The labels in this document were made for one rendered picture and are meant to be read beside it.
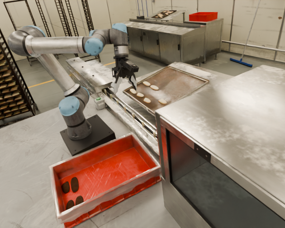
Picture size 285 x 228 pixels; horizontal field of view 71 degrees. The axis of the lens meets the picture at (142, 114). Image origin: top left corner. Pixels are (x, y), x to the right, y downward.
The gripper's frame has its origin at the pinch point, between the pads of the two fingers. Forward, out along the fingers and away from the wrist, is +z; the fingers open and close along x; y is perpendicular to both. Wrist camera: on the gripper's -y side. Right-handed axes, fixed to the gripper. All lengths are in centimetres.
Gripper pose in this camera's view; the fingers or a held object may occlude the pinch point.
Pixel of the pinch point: (126, 92)
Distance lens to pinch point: 110.9
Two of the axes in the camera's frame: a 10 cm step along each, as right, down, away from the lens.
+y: -6.8, -1.3, 7.2
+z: 0.5, 9.7, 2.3
